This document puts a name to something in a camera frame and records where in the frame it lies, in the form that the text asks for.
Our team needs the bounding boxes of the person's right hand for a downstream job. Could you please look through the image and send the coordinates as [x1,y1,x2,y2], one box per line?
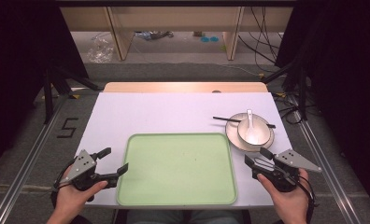
[256,167,310,217]

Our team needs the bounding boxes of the black curtain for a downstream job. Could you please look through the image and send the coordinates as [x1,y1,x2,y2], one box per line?
[0,0,90,175]
[274,0,370,216]

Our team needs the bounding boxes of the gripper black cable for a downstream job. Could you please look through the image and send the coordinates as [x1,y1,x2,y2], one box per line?
[50,163,70,209]
[293,175,320,224]

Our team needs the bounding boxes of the white plate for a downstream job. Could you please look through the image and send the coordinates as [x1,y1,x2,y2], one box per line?
[224,112,276,153]

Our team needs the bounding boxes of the person's left hand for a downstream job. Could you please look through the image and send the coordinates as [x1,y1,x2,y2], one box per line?
[53,165,109,217]

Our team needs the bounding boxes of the black floor cables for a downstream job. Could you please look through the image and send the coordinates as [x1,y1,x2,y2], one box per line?
[236,6,288,75]

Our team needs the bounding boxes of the aluminium floor rail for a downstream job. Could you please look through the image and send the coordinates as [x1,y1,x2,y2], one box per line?
[0,92,73,224]
[286,92,359,224]

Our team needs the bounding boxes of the white bowl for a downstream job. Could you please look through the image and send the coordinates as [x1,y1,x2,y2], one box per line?
[236,117,272,147]

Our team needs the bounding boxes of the wooden table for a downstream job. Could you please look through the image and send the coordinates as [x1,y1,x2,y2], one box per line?
[102,81,269,94]

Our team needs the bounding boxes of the white table cover board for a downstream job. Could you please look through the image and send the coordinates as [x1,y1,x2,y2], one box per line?
[74,91,294,210]

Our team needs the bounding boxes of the black chopstick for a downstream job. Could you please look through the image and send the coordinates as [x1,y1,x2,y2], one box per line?
[212,116,277,129]
[213,116,278,130]

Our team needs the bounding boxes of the black cable bundle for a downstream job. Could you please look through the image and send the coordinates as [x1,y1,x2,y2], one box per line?
[272,91,320,126]

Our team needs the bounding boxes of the blue round discs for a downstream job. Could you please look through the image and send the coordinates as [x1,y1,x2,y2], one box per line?
[200,35,221,44]

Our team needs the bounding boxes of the clear plastic bag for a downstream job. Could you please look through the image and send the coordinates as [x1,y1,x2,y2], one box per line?
[85,32,116,63]

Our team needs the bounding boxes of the black metal stand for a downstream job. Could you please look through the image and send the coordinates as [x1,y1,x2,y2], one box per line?
[260,57,310,121]
[42,65,101,125]

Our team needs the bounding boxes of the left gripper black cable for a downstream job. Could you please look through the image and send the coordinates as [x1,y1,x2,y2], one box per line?
[50,163,70,209]

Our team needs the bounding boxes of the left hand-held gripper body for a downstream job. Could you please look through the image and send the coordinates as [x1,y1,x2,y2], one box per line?
[59,148,120,192]

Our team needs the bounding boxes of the light green tray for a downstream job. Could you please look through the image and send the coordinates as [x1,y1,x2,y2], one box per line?
[116,133,238,207]

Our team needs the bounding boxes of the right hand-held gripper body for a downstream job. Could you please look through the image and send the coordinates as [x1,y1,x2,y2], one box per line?
[250,148,323,193]

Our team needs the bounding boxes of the white ceramic spoon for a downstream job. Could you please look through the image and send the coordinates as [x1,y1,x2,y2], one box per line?
[245,108,260,142]

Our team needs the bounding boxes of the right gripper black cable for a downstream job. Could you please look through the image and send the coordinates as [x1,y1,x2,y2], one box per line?
[293,175,320,224]

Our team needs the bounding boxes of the light wooden desk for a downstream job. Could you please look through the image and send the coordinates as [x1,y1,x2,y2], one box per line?
[59,6,295,62]

